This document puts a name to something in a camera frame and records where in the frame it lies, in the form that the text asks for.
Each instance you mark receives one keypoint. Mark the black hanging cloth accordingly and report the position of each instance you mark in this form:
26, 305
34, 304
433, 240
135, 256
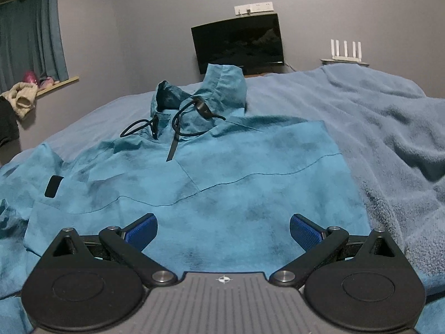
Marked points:
7, 121

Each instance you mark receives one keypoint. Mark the blue fleece blanket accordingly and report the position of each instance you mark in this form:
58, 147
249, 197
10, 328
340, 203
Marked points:
389, 128

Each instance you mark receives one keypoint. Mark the grey router shelf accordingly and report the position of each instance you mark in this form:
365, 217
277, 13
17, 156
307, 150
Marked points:
344, 62

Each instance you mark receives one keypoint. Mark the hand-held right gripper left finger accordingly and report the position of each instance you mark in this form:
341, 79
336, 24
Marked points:
140, 231

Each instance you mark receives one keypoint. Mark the beige crumpled cloth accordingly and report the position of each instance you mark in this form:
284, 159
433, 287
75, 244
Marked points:
22, 101

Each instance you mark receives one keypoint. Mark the pink small object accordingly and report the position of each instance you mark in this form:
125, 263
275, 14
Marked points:
46, 82

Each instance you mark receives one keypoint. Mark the white wall power strip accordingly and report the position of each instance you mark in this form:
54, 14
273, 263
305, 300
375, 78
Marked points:
255, 7

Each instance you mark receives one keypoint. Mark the black flat screen monitor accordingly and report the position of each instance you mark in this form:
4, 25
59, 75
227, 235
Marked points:
240, 43

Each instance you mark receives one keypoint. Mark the wooden window sill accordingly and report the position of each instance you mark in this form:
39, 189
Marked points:
61, 83

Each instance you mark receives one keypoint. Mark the teal window curtain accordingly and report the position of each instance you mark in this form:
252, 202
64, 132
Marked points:
27, 38

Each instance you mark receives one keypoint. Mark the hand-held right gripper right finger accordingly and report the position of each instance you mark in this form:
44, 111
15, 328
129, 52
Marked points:
306, 231

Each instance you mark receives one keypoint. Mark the pink round object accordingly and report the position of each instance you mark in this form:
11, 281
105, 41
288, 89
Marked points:
30, 77

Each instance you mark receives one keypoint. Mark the white wifi router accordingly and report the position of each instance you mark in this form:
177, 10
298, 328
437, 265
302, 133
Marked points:
346, 54

